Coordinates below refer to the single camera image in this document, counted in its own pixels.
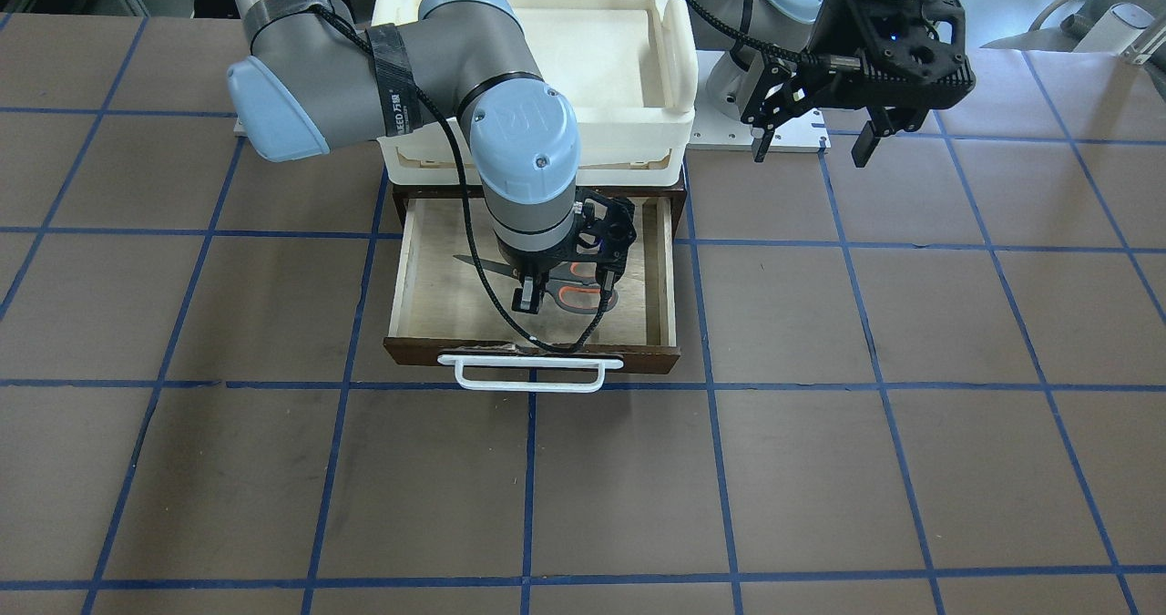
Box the wooden drawer with white handle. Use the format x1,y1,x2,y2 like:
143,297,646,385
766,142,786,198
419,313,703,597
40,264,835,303
382,196,682,394

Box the orange handled scissors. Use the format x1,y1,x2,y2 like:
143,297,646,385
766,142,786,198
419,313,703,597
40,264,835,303
454,254,618,315

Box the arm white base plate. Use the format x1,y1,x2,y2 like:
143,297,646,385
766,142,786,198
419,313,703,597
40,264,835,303
684,48,833,153

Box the black braided cable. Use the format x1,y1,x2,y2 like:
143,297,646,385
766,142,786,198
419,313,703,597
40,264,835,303
282,0,613,357
658,0,863,74

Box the white plastic crate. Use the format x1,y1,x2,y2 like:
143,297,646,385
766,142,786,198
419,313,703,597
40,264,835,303
372,0,701,188

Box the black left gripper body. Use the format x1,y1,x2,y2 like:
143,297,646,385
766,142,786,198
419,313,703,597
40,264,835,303
812,0,976,109

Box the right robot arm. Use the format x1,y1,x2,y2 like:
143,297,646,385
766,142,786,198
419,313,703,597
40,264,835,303
229,0,635,313

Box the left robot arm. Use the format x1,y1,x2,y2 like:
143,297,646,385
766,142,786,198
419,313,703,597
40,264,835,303
684,0,976,168

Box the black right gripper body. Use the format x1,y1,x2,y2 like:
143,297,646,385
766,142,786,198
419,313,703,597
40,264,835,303
573,189,638,266

